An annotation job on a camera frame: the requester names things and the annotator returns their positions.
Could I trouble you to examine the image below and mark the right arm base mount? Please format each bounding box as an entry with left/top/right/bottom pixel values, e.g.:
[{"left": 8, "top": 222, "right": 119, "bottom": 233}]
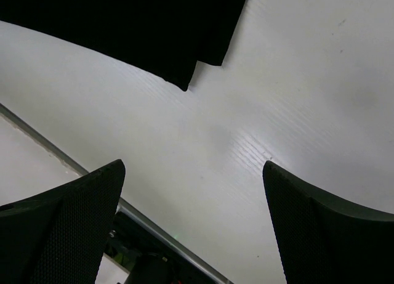
[{"left": 104, "top": 211, "right": 230, "bottom": 283}]

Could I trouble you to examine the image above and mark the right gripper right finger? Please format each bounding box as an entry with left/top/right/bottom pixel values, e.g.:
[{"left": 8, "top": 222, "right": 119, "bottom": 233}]
[{"left": 262, "top": 161, "right": 393, "bottom": 283}]

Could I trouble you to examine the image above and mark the aluminium table edge rail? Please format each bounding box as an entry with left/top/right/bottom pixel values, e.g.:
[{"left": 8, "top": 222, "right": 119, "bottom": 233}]
[{"left": 0, "top": 102, "right": 233, "bottom": 284}]

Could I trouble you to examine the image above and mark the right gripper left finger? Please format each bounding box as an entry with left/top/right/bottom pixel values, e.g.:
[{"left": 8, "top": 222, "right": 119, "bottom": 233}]
[{"left": 1, "top": 160, "right": 126, "bottom": 283}]

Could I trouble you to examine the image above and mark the black skirt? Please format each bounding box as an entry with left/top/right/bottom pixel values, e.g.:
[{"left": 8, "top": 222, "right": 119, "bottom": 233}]
[{"left": 1, "top": 0, "right": 246, "bottom": 91}]

